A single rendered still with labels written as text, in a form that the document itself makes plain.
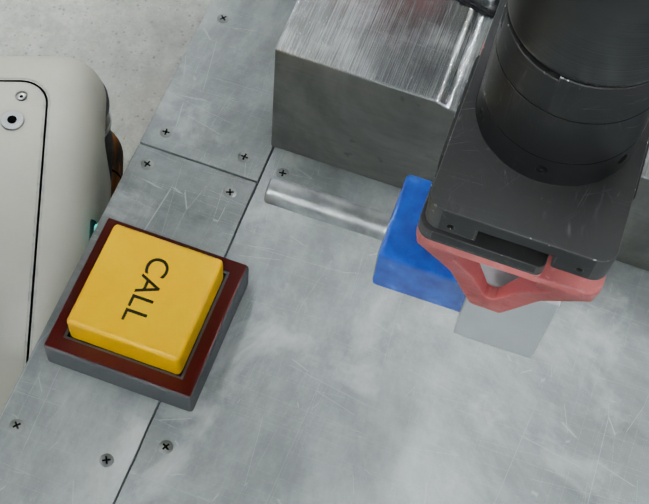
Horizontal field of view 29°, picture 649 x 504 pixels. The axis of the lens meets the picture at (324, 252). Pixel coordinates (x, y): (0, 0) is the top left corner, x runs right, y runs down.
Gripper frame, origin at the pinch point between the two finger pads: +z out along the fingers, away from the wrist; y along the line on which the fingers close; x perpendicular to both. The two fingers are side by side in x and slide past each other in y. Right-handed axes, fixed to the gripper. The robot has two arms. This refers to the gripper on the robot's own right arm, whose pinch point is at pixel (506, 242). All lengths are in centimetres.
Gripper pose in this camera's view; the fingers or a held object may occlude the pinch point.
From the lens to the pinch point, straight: 52.2
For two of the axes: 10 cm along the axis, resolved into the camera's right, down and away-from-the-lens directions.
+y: 3.3, -8.2, 4.7
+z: -0.7, 4.7, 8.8
